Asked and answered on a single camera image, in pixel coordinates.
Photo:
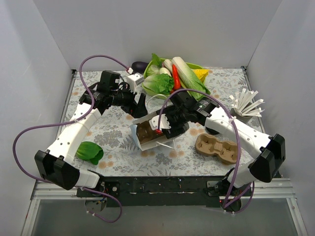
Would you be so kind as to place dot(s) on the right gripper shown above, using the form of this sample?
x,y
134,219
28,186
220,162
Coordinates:
x,y
171,126

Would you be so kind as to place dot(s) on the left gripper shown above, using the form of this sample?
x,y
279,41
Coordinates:
x,y
133,106

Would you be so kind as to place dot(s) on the pulp cup carrier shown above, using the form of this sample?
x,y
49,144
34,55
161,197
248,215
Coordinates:
x,y
145,133

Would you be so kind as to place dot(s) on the light blue paper bag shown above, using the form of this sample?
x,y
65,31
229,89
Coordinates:
x,y
161,140

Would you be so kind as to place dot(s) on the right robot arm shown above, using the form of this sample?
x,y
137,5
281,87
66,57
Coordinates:
x,y
259,155

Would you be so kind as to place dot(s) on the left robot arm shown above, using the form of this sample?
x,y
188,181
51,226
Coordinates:
x,y
55,164

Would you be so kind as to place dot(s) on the green lettuce head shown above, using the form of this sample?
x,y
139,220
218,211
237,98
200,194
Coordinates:
x,y
158,84

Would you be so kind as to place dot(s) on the floral table mat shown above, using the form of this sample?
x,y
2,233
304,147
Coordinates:
x,y
123,158

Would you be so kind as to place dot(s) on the stack of pulp cup carriers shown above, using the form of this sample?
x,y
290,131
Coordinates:
x,y
209,145

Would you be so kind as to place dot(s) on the stack of black lids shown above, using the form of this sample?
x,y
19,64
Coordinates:
x,y
211,131

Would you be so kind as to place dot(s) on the dark purple eggplant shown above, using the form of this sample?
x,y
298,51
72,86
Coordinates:
x,y
139,66

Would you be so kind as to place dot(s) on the napa cabbage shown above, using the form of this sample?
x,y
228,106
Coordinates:
x,y
187,76

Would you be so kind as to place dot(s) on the green bok choy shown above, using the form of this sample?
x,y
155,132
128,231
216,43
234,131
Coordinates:
x,y
89,151

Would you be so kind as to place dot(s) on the yellow pepper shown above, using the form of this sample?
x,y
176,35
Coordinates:
x,y
201,74

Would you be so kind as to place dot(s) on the green plastic vegetable tray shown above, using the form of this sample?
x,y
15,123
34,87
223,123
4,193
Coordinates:
x,y
153,69

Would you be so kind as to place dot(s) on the cup of white straws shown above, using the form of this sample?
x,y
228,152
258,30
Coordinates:
x,y
243,106

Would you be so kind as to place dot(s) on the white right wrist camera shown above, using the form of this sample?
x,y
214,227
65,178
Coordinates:
x,y
159,123

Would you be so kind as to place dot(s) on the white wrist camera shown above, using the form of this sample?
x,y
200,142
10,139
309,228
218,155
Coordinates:
x,y
159,123
134,80

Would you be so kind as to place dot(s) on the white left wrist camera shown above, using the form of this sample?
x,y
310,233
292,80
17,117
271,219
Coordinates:
x,y
134,80

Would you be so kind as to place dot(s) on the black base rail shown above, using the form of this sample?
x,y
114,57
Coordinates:
x,y
163,191

